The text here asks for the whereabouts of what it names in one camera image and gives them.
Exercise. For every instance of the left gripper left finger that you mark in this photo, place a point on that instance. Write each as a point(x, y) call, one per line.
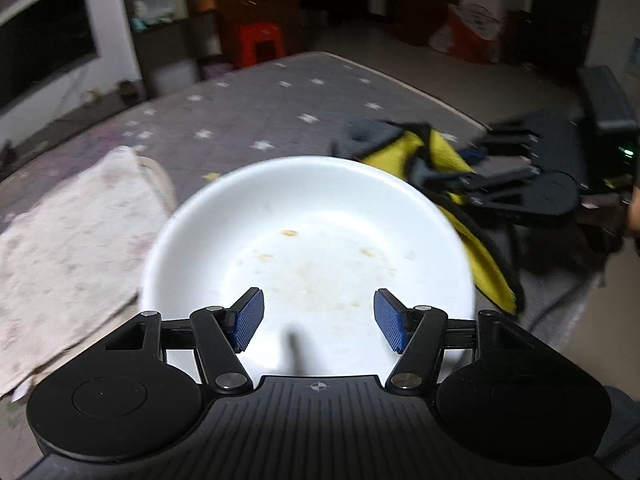
point(220, 334)

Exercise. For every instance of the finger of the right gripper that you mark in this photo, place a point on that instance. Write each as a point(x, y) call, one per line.
point(511, 190)
point(508, 139)

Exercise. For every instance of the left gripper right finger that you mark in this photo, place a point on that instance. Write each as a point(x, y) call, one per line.
point(417, 336)

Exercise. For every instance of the yellow grey microfiber cloth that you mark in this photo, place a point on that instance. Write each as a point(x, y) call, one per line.
point(421, 156)

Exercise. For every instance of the white ceramic bowl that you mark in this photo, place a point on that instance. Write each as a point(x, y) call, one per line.
point(319, 236)

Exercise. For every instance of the red white bag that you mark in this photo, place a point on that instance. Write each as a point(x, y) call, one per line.
point(471, 34)

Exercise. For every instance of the white patterned towel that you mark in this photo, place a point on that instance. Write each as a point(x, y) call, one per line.
point(71, 266)

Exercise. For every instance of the round beige placemat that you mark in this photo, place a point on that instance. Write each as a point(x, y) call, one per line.
point(160, 183)

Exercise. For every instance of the red plastic stool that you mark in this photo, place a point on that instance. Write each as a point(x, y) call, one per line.
point(251, 37)

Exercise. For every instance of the black flat television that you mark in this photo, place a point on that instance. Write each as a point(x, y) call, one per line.
point(40, 42)

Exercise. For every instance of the glass door cabinet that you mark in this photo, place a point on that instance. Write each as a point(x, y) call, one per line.
point(160, 31)

